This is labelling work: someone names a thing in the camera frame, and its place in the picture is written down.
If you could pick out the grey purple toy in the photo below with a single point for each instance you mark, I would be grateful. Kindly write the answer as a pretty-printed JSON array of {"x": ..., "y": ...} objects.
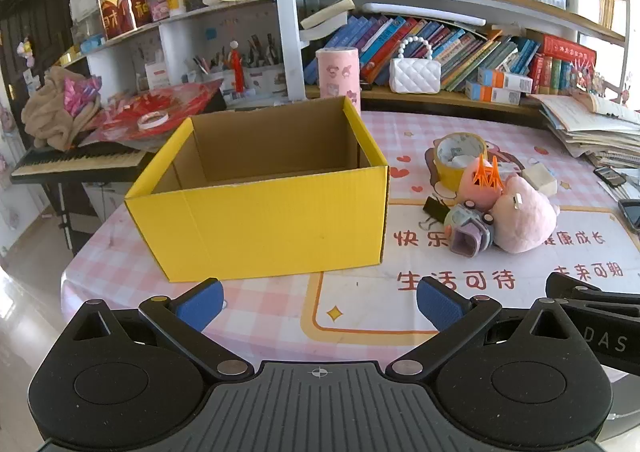
[{"x": 465, "y": 242}]

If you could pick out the row of colourful books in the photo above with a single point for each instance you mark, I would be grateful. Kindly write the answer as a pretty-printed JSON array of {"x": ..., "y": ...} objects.
[{"x": 450, "y": 51}]

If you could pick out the white quilted handbag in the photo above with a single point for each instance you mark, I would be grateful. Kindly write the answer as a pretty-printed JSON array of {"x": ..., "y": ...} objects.
[{"x": 415, "y": 76}]

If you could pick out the black piano keyboard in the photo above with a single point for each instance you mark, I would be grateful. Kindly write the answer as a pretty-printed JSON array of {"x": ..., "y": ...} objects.
[{"x": 75, "y": 161}]

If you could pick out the pink wall ornament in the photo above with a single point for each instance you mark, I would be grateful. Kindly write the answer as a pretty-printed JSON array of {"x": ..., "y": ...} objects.
[{"x": 24, "y": 50}]

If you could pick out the red gold paper decoration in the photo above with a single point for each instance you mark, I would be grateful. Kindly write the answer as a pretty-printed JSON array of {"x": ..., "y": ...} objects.
[{"x": 120, "y": 6}]

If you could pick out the orange hair claw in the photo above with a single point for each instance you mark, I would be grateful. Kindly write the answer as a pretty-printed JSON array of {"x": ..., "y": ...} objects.
[{"x": 487, "y": 179}]

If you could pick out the orange white small box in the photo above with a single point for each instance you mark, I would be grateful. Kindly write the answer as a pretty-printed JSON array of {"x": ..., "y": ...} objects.
[
  {"x": 492, "y": 94},
  {"x": 505, "y": 79}
]

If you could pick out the beige book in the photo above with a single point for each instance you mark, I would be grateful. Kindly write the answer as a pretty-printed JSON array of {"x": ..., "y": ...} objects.
[{"x": 325, "y": 19}]

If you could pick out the black binder clip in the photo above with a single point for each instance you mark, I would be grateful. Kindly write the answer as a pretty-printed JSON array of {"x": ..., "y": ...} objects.
[{"x": 434, "y": 208}]

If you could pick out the brush holder with brushes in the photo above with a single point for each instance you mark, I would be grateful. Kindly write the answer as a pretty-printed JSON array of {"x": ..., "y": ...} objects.
[{"x": 260, "y": 64}]

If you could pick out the white lamp bar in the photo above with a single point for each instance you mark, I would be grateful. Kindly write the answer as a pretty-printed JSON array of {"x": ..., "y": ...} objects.
[{"x": 425, "y": 14}]

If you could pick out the pink plush toy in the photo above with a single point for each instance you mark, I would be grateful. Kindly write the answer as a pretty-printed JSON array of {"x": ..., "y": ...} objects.
[{"x": 525, "y": 222}]

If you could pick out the white red small box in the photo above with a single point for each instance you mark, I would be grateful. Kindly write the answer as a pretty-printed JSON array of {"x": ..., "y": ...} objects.
[{"x": 157, "y": 76}]

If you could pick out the brown packing tape roll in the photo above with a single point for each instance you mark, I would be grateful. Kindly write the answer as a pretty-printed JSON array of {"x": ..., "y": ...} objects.
[{"x": 440, "y": 171}]

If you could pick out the pink patterned box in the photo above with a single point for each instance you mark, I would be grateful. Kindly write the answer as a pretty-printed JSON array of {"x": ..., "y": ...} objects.
[{"x": 157, "y": 6}]

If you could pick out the beige cloth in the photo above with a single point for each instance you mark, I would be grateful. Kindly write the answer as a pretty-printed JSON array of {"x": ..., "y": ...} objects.
[{"x": 50, "y": 116}]

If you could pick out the black keyboard stand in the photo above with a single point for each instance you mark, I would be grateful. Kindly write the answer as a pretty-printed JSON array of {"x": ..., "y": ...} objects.
[{"x": 65, "y": 217}]

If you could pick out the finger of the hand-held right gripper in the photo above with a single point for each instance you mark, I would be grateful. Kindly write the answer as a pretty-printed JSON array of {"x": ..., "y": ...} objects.
[{"x": 567, "y": 286}]

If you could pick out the small black device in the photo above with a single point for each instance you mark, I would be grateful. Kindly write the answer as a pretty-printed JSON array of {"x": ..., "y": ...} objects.
[{"x": 609, "y": 175}]

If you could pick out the white foam block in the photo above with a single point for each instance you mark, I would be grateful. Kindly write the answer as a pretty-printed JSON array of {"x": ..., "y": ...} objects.
[{"x": 540, "y": 179}]

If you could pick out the pink shiny ribbon bunch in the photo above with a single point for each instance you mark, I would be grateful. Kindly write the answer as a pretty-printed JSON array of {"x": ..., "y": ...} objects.
[{"x": 80, "y": 94}]

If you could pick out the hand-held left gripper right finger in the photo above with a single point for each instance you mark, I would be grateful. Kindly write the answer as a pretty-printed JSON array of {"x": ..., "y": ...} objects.
[{"x": 441, "y": 306}]

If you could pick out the stack of open books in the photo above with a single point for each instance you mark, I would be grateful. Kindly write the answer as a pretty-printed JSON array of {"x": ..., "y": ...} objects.
[{"x": 590, "y": 131}]

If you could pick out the yellow cardboard box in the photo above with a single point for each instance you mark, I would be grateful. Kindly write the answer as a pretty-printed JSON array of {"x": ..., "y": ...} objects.
[{"x": 280, "y": 227}]

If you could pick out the pink printed tube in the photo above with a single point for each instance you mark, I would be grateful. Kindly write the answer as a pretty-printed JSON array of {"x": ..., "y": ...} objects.
[{"x": 337, "y": 76}]

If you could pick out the row of red books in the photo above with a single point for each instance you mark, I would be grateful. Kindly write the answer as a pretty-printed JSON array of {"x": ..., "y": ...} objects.
[{"x": 560, "y": 66}]

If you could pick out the red round plate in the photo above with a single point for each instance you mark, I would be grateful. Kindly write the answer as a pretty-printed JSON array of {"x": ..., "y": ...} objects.
[{"x": 180, "y": 101}]

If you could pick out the black smartphone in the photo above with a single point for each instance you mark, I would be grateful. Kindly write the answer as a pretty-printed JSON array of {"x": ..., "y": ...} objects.
[{"x": 631, "y": 214}]

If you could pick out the white tape roll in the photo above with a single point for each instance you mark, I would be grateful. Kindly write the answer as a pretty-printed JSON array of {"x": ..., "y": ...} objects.
[{"x": 141, "y": 120}]

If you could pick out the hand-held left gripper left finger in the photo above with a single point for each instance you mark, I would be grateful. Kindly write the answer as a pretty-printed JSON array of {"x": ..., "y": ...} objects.
[{"x": 199, "y": 306}]

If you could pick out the white shelf post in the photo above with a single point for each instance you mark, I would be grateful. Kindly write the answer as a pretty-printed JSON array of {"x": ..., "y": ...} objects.
[{"x": 290, "y": 31}]

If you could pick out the red bottle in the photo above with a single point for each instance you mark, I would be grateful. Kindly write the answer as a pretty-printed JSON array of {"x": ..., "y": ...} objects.
[{"x": 236, "y": 66}]

